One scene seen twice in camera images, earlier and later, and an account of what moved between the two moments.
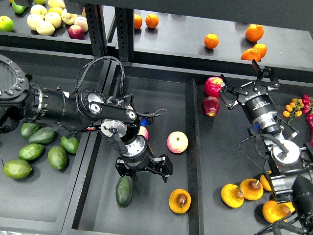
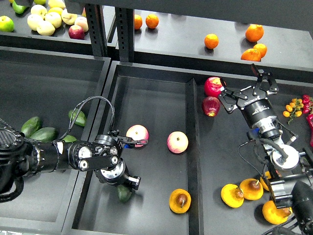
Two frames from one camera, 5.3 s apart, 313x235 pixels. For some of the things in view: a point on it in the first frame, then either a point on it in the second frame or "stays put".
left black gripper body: x=129 y=166 to x=117 y=173
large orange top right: x=254 y=33 stays put
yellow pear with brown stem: x=180 y=200 stays put
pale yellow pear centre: x=54 y=18 stays put
